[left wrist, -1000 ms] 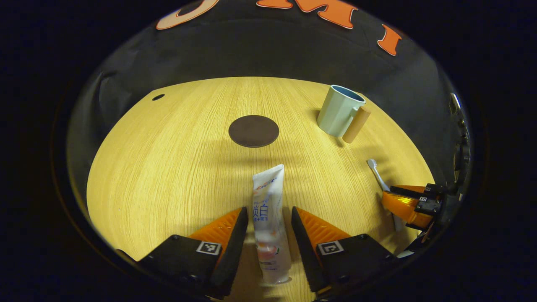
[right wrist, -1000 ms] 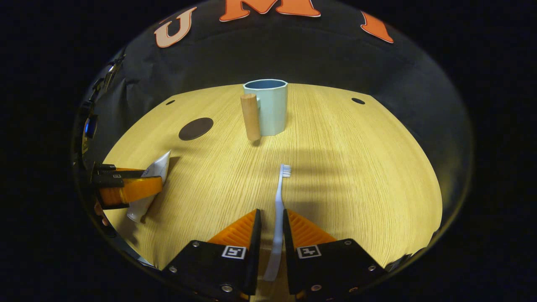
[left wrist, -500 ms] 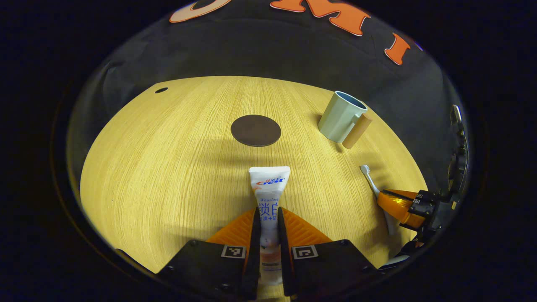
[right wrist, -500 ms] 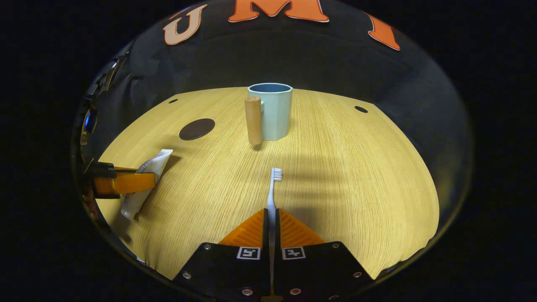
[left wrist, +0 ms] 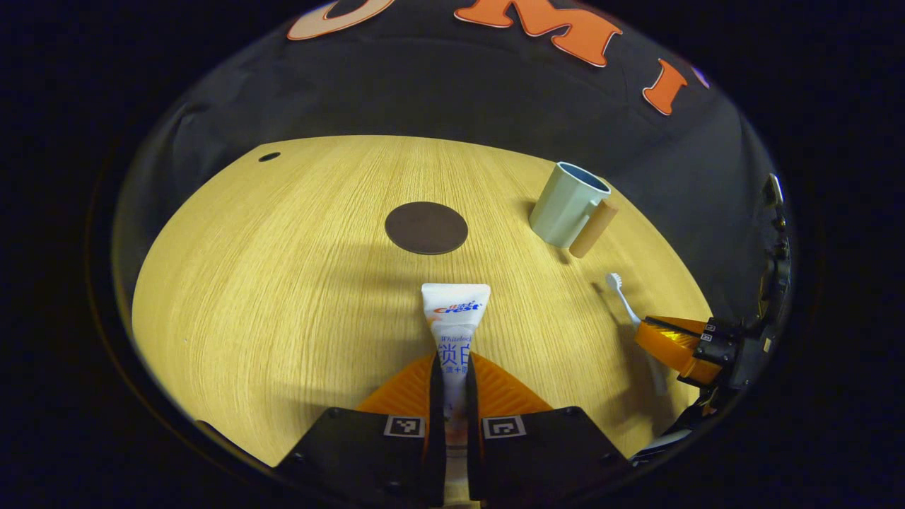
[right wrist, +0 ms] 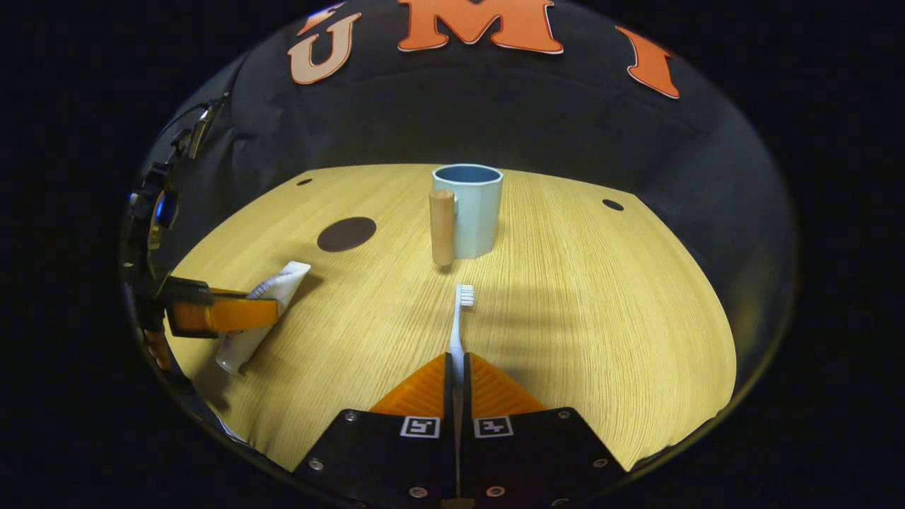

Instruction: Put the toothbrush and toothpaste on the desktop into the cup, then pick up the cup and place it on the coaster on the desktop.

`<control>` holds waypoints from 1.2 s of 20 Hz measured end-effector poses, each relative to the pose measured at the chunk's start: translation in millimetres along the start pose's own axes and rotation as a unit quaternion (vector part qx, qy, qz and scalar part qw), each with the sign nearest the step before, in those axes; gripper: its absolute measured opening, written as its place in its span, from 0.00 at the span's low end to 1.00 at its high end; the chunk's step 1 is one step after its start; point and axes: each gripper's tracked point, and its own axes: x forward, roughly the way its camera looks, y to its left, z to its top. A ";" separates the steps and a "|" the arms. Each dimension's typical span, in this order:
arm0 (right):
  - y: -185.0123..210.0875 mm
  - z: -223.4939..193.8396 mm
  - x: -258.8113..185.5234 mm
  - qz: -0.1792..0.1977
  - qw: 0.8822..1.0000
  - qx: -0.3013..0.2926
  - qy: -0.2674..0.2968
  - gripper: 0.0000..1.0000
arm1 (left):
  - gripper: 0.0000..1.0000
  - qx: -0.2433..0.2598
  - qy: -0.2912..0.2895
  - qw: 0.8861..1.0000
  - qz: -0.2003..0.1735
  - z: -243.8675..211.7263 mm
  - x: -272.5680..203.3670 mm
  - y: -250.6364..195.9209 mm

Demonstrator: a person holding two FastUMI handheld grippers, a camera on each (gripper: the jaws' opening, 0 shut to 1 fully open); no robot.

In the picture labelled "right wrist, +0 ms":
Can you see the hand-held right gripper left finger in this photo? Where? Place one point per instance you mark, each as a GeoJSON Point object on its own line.
{"type": "Point", "coordinates": [382, 459]}

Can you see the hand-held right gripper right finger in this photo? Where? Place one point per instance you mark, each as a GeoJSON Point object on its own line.
{"type": "Point", "coordinates": [537, 459]}

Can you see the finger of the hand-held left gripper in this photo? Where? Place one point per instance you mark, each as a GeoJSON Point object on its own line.
{"type": "Point", "coordinates": [226, 317]}
{"type": "Point", "coordinates": [187, 291]}

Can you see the white toothpaste tube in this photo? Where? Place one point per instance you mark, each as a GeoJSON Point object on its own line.
{"type": "Point", "coordinates": [279, 288]}

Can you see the dark brown round coaster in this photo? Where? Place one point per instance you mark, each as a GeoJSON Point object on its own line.
{"type": "Point", "coordinates": [346, 234]}

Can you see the white toothbrush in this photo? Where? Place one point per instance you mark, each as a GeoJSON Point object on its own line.
{"type": "Point", "coordinates": [457, 332]}

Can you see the black backdrop cloth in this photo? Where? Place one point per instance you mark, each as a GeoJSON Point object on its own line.
{"type": "Point", "coordinates": [495, 113]}

